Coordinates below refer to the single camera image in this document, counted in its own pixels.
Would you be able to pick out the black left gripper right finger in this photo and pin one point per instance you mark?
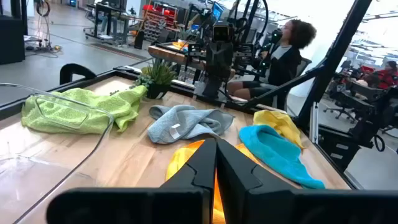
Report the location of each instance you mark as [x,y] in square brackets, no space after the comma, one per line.
[248,193]

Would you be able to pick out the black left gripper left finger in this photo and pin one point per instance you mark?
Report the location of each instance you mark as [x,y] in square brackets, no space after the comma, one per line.
[192,186]

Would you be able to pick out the orange microfiber towel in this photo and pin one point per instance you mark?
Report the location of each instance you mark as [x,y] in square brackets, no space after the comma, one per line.
[180,158]

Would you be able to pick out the teal microfiber towel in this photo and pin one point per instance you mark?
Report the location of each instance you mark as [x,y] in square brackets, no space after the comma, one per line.
[273,149]

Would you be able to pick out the grey microfiber towel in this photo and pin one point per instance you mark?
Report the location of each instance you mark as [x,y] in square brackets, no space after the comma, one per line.
[186,124]

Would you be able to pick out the yellow microfiber towel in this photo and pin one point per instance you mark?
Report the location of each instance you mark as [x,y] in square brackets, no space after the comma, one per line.
[280,121]

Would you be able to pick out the lime green microfiber towel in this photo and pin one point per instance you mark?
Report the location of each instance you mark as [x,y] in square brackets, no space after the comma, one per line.
[109,105]

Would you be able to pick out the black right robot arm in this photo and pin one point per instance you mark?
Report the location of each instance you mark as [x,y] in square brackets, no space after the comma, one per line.
[213,88]

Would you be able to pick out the wooden workbench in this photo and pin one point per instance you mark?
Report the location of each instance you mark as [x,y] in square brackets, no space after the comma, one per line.
[168,54]

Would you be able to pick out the person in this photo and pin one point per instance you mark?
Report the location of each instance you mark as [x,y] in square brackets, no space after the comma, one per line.
[284,65]
[387,77]

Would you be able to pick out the potted succulent plant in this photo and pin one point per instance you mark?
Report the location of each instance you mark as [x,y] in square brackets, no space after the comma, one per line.
[158,90]

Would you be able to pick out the red parts shelf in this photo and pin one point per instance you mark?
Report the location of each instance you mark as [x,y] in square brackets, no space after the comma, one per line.
[158,18]

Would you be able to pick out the grey office chair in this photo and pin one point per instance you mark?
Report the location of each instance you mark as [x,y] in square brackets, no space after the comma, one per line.
[303,67]

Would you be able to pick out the black metal stand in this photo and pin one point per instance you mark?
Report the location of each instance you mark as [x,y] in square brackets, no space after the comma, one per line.
[342,146]

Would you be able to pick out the clear plastic bin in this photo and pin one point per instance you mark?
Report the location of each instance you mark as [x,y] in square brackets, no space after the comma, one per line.
[31,161]

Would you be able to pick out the black cabinet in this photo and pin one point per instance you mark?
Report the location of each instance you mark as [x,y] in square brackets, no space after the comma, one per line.
[12,40]

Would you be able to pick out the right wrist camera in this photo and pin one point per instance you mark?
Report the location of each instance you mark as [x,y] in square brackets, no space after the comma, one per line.
[222,32]

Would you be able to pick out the black aluminium table frame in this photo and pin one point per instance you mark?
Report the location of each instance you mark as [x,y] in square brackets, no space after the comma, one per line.
[329,62]

